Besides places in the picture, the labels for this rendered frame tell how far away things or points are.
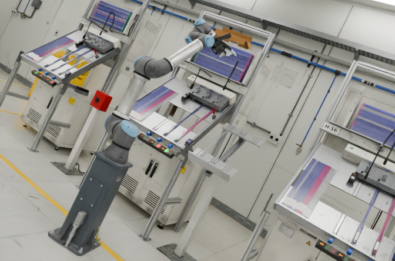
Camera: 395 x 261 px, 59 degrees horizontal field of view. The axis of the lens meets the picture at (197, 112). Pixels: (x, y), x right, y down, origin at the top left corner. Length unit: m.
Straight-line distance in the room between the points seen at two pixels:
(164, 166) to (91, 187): 0.99
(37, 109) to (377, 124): 3.25
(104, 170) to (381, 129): 1.88
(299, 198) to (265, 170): 2.01
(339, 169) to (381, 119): 0.46
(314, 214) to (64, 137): 2.53
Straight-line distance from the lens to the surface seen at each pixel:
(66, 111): 3.79
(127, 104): 2.18
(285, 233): 2.64
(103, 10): 4.08
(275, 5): 4.90
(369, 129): 2.74
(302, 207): 2.34
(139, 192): 3.11
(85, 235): 2.22
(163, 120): 2.81
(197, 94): 2.99
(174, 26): 5.38
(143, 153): 3.11
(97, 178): 2.12
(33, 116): 4.14
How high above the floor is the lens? 1.05
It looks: 1 degrees down
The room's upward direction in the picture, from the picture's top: 26 degrees clockwise
